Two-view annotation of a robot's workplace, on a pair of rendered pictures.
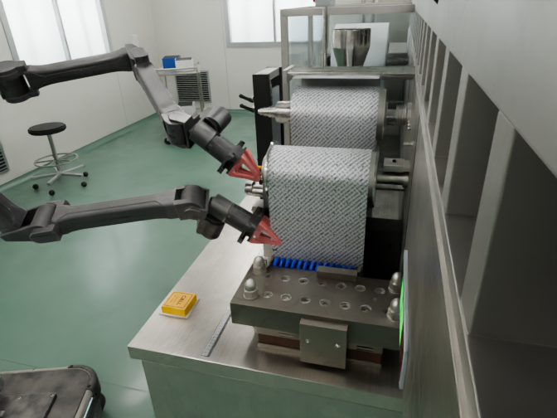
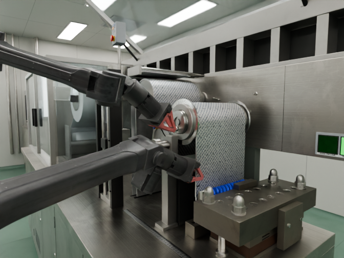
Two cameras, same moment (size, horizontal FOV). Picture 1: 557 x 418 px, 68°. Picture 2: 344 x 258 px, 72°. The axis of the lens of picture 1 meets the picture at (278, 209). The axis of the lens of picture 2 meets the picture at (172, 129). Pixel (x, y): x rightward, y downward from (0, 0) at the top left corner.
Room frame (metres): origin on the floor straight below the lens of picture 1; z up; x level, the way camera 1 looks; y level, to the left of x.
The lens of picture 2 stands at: (0.54, 0.64, 1.29)
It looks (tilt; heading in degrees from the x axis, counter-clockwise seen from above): 5 degrees down; 307
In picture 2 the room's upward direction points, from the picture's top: straight up
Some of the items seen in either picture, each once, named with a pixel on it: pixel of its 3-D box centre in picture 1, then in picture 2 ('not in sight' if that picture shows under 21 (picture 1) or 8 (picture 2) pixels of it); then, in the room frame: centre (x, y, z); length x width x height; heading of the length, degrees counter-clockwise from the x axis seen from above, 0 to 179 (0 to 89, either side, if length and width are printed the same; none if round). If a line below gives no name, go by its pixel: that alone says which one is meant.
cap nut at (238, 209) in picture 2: (250, 287); (238, 204); (0.76, 0.07, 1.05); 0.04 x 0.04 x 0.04
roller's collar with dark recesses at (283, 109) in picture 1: (287, 112); not in sight; (1.22, -0.04, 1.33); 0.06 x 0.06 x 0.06; 74
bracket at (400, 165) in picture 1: (396, 164); not in sight; (0.89, -0.28, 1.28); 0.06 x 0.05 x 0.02; 74
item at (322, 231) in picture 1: (316, 234); (221, 162); (0.88, -0.09, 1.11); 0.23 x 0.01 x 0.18; 74
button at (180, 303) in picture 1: (179, 303); not in sight; (0.89, 0.28, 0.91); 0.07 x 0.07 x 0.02; 74
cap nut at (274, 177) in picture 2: (397, 280); (273, 174); (0.76, -0.26, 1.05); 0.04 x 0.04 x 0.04
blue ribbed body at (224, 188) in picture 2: (314, 268); (226, 189); (0.86, -0.08, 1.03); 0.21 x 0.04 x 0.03; 74
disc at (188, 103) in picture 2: (273, 170); (183, 122); (0.97, 0.01, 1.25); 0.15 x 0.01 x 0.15; 164
